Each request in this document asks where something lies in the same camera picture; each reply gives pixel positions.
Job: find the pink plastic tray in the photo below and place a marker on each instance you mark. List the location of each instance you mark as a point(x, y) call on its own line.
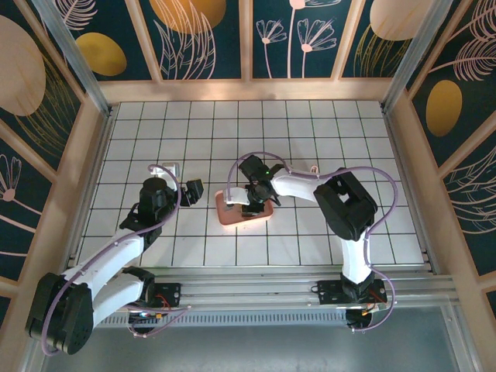
point(232, 219)

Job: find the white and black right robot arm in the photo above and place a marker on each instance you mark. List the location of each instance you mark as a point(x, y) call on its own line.
point(294, 186)

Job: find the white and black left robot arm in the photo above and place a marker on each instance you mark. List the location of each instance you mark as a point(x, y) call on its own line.
point(116, 252)

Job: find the aluminium table side rail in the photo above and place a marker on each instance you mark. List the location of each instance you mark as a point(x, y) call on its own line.
point(92, 182)
point(411, 186)

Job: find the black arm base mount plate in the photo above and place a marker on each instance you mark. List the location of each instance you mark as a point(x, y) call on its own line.
point(170, 294)
point(329, 292)

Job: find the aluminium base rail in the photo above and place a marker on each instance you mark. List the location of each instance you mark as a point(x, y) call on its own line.
point(248, 288)

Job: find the aluminium frame post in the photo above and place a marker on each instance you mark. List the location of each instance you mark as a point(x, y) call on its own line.
point(80, 66)
point(410, 58)

